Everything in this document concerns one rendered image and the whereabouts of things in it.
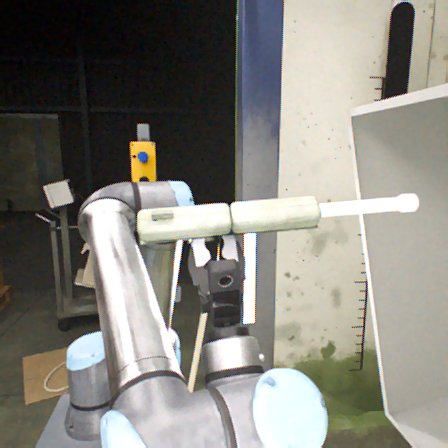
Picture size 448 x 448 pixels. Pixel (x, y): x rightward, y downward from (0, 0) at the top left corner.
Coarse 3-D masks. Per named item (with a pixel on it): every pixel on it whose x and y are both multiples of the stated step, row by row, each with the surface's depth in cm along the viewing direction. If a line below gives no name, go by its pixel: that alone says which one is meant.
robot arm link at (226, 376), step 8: (232, 368) 53; (240, 368) 53; (248, 368) 54; (256, 368) 54; (208, 376) 55; (216, 376) 53; (224, 376) 53; (232, 376) 53; (240, 376) 53; (248, 376) 53; (256, 376) 54; (208, 384) 54; (216, 384) 53; (224, 384) 52
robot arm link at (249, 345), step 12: (228, 336) 57; (240, 336) 56; (204, 348) 56; (216, 348) 55; (228, 348) 54; (240, 348) 55; (252, 348) 56; (204, 360) 56; (216, 360) 54; (228, 360) 54; (240, 360) 54; (252, 360) 55; (204, 372) 56
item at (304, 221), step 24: (144, 216) 61; (168, 216) 60; (192, 216) 61; (216, 216) 61; (240, 216) 62; (264, 216) 62; (288, 216) 62; (312, 216) 63; (144, 240) 62; (168, 240) 63; (216, 240) 67
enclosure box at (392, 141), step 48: (432, 96) 86; (384, 144) 130; (432, 144) 132; (384, 192) 133; (432, 192) 136; (384, 240) 137; (432, 240) 140; (384, 288) 141; (432, 288) 144; (384, 336) 145; (432, 336) 148; (384, 384) 146; (432, 384) 153; (432, 432) 140
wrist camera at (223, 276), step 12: (216, 264) 53; (228, 264) 53; (216, 276) 53; (228, 276) 53; (216, 288) 54; (228, 288) 55; (216, 300) 56; (228, 300) 56; (216, 312) 57; (228, 312) 57; (240, 312) 58; (216, 324) 58; (228, 324) 59
